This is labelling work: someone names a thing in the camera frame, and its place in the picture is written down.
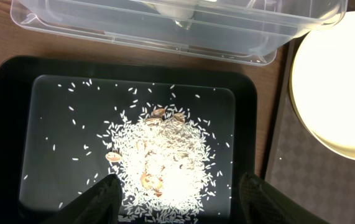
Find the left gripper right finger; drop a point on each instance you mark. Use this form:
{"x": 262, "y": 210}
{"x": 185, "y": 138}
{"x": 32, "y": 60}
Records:
{"x": 262, "y": 203}

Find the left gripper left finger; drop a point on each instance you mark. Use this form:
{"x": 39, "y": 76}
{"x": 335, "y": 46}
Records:
{"x": 98, "y": 205}

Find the rice and shell leftovers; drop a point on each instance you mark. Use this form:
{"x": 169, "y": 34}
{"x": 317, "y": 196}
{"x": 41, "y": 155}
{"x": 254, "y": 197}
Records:
{"x": 171, "y": 147}

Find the yellow plate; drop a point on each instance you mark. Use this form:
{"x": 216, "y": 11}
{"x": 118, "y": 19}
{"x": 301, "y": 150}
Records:
{"x": 322, "y": 85}

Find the clear plastic waste bin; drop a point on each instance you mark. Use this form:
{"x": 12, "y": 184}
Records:
{"x": 238, "y": 31}

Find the brown serving tray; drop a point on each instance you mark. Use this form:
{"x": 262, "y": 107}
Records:
{"x": 300, "y": 167}

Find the black plastic tray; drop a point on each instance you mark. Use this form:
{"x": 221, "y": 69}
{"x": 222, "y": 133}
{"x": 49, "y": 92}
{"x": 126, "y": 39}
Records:
{"x": 17, "y": 77}

